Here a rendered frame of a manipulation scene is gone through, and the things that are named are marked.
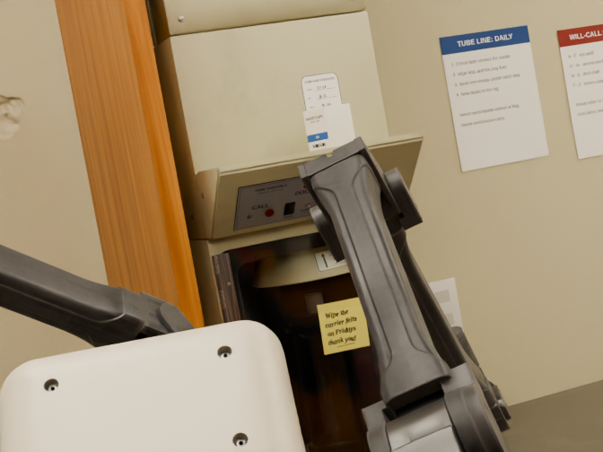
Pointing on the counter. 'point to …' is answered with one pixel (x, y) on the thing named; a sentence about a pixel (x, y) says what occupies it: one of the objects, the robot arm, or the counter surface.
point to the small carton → (328, 126)
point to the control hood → (221, 212)
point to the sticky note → (343, 325)
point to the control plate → (287, 193)
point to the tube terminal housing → (257, 110)
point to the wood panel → (128, 151)
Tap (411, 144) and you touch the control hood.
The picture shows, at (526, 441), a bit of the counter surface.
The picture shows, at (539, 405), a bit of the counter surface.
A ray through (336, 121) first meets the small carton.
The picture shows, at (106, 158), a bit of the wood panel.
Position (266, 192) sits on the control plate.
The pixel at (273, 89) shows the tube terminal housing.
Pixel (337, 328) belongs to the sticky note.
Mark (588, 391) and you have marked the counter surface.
